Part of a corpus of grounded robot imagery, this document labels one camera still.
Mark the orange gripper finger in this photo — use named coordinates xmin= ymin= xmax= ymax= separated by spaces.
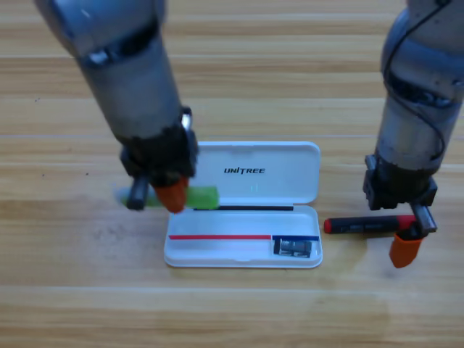
xmin=389 ymin=221 xmax=424 ymax=270
xmin=153 ymin=177 xmax=190 ymax=214

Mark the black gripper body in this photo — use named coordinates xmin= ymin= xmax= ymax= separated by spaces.
xmin=119 ymin=106 xmax=201 ymax=212
xmin=363 ymin=153 xmax=439 ymax=234

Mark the green highlighter pen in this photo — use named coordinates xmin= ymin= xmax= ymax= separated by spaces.
xmin=115 ymin=185 xmax=220 ymax=210

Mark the red and black marker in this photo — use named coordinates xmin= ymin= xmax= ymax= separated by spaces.
xmin=323 ymin=214 xmax=418 ymax=235

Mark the white Unitree pencil case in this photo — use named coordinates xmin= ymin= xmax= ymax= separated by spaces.
xmin=163 ymin=141 xmax=323 ymax=269

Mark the eraser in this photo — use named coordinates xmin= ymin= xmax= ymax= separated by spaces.
xmin=272 ymin=238 xmax=313 ymax=259

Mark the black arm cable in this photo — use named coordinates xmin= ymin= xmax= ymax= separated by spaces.
xmin=383 ymin=0 xmax=454 ymax=160

